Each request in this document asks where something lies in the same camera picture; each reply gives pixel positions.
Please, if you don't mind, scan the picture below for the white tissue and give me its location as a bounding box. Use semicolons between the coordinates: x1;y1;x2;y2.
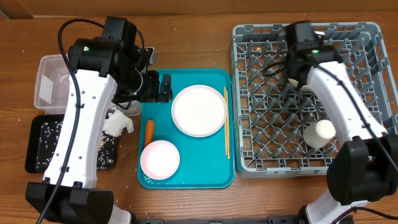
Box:
103;110;134;137

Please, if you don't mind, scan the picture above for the white plastic cup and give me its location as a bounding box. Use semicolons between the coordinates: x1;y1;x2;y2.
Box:
303;119;336;148

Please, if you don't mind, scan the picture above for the cream bowl with food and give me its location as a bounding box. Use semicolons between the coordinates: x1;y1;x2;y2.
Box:
288;78;309;91

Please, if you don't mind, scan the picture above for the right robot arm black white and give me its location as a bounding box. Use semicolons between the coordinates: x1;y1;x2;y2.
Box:
280;21;397;223

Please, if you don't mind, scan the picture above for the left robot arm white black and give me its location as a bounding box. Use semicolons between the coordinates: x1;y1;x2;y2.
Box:
25;16;173;223

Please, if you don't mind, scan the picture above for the black waste tray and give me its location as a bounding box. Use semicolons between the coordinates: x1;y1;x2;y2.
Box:
25;114;117;173

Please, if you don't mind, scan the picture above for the grey dishwasher rack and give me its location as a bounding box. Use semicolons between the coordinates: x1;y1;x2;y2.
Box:
231;22;397;178

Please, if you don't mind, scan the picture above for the orange carrot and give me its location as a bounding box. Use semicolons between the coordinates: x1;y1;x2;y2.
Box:
144;119;155;147

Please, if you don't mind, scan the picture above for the large white plate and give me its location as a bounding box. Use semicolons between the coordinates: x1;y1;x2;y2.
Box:
171;85;225;138

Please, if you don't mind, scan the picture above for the teal plastic tray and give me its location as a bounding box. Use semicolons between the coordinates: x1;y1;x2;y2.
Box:
137;68;235;189

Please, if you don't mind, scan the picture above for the pink bowl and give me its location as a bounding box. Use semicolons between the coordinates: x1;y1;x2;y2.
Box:
140;140;180;180

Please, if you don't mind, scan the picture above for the wooden chopstick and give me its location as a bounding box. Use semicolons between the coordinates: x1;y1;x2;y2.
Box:
224;87;231;160
223;86;229;159

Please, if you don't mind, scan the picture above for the clear plastic bin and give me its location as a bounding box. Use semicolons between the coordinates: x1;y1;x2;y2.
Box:
34;54;141;119

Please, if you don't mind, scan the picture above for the food scraps and rice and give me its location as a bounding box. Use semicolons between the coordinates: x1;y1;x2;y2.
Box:
35;121;116;173

